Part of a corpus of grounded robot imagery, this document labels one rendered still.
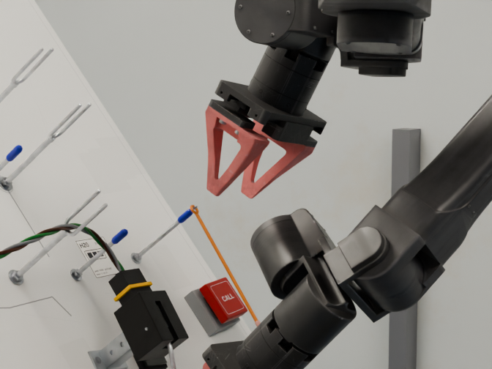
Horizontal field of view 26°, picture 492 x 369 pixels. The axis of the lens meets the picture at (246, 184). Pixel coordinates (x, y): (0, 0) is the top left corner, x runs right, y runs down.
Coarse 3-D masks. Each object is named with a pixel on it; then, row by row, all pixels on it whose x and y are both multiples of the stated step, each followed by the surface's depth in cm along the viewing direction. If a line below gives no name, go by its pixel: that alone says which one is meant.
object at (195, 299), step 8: (192, 296) 125; (200, 296) 126; (192, 304) 125; (200, 304) 125; (200, 312) 125; (208, 312) 125; (200, 320) 125; (208, 320) 125; (216, 320) 125; (232, 320) 127; (208, 328) 125; (216, 328) 124; (224, 328) 126
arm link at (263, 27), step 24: (240, 0) 89; (264, 0) 88; (288, 0) 87; (312, 0) 87; (240, 24) 89; (264, 24) 88; (288, 24) 87; (312, 24) 87; (336, 24) 91; (288, 48) 92; (360, 72) 93; (384, 72) 92
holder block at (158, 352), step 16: (128, 304) 105; (144, 304) 104; (160, 304) 106; (128, 320) 105; (144, 320) 104; (160, 320) 104; (176, 320) 106; (128, 336) 105; (144, 336) 104; (160, 336) 103; (176, 336) 105; (144, 352) 104; (160, 352) 106
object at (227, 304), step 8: (216, 280) 127; (224, 280) 128; (200, 288) 125; (208, 288) 125; (216, 288) 126; (224, 288) 127; (232, 288) 128; (208, 296) 125; (216, 296) 125; (224, 296) 126; (232, 296) 127; (208, 304) 126; (216, 304) 124; (224, 304) 125; (232, 304) 126; (240, 304) 127; (216, 312) 124; (224, 312) 124; (232, 312) 125; (240, 312) 126; (224, 320) 124
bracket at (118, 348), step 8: (120, 336) 107; (112, 344) 108; (120, 344) 107; (128, 344) 107; (88, 352) 108; (96, 352) 109; (104, 352) 108; (112, 352) 110; (120, 352) 107; (128, 352) 107; (96, 360) 108; (104, 360) 108; (112, 360) 108; (120, 360) 108; (96, 368) 107; (104, 368) 108; (112, 368) 109; (120, 368) 110
